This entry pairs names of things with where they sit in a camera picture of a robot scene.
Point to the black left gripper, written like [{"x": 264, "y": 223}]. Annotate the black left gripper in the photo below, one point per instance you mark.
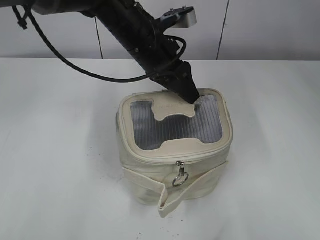
[{"x": 159, "y": 56}]

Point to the metal zipper pull with ring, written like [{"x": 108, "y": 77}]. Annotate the metal zipper pull with ring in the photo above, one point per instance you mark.
[{"x": 182, "y": 176}]

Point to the cream insulated lunch bag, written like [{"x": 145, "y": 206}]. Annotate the cream insulated lunch bag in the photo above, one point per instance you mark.
[{"x": 157, "y": 129}]

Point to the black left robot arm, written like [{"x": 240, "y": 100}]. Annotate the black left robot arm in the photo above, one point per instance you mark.
[{"x": 113, "y": 14}]

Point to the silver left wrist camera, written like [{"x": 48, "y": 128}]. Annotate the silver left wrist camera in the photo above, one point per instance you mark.
[{"x": 179, "y": 18}]

